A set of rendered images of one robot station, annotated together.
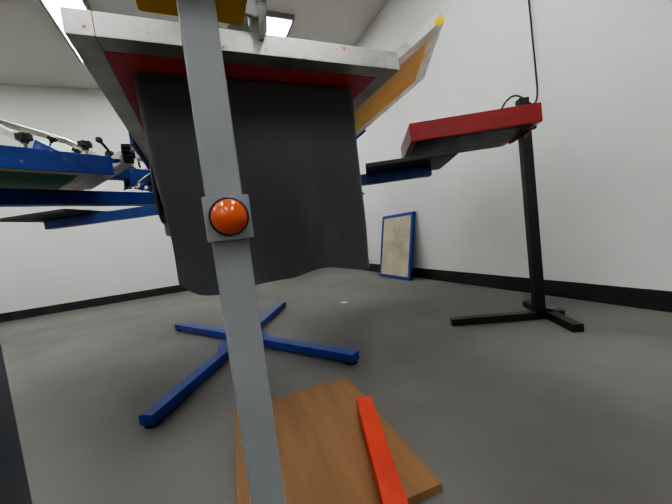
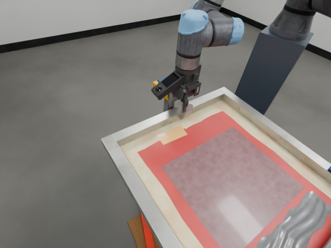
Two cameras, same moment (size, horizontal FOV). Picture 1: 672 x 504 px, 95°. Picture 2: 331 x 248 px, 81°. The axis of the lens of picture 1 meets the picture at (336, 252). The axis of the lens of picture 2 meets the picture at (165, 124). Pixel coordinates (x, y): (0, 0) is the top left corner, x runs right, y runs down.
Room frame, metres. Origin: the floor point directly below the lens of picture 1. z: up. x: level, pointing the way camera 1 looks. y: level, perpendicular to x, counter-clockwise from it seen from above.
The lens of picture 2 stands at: (1.12, -0.09, 1.50)
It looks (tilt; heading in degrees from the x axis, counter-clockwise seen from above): 47 degrees down; 165
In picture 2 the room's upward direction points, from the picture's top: 5 degrees clockwise
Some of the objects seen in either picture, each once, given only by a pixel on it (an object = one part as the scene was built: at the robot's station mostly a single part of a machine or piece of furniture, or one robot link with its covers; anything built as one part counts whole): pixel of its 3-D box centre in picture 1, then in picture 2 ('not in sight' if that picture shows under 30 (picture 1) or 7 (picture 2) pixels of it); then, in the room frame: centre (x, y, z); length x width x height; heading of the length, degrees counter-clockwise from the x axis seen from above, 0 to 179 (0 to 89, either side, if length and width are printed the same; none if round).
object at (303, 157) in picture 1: (271, 185); not in sight; (0.67, 0.12, 0.74); 0.45 x 0.03 x 0.43; 113
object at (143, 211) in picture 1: (125, 212); not in sight; (2.00, 1.31, 0.91); 1.34 x 0.41 x 0.08; 83
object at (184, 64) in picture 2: not in sight; (186, 59); (0.59, 0.11, 1.20); 0.08 x 0.08 x 0.05
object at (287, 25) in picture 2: not in sight; (293, 19); (0.40, 0.61, 1.25); 0.15 x 0.15 x 0.10
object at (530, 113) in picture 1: (460, 136); not in sight; (1.74, -0.76, 1.06); 0.61 x 0.46 x 0.12; 83
